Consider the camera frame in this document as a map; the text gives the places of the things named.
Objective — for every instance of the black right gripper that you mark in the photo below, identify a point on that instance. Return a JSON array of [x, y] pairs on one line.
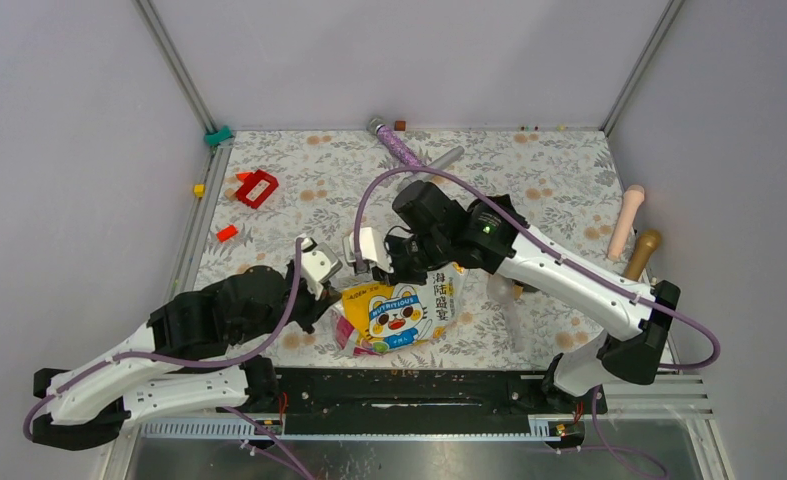
[[399, 275]]

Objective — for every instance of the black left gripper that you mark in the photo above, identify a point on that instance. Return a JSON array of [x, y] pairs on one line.
[[330, 295]]

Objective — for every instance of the pet food bag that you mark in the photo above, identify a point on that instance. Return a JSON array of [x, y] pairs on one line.
[[376, 319]]

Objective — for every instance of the clear plastic scoop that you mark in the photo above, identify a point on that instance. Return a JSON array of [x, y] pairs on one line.
[[501, 290]]

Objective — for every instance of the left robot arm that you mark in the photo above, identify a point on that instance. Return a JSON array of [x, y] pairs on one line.
[[200, 350]]

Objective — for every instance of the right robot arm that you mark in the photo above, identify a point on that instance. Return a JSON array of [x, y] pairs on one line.
[[489, 235]]

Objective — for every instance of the small orange block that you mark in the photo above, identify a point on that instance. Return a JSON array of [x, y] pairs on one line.
[[227, 233]]

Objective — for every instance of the grey microphone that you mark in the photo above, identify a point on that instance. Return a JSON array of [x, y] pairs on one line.
[[441, 163]]

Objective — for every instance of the red toy block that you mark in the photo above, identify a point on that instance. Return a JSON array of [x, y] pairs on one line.
[[256, 188]]

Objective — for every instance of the small yellow cube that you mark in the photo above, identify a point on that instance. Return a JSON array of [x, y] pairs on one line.
[[199, 191]]

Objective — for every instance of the purple glitter microphone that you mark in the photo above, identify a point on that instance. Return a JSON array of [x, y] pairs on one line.
[[390, 140]]

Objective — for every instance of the teal clip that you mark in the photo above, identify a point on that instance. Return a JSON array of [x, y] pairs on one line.
[[217, 137]]

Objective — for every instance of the pink microphone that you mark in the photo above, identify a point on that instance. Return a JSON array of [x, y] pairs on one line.
[[632, 199]]

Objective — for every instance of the gold microphone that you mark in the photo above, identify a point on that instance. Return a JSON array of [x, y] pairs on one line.
[[645, 246]]

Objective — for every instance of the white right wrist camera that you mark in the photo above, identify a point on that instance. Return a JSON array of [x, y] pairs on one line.
[[367, 251]]

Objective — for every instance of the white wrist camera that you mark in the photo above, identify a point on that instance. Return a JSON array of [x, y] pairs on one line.
[[367, 251], [318, 265]]

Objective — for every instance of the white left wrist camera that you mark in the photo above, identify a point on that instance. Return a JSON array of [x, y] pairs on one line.
[[318, 265]]

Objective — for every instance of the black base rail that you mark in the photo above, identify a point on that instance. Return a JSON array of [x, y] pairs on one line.
[[317, 401]]

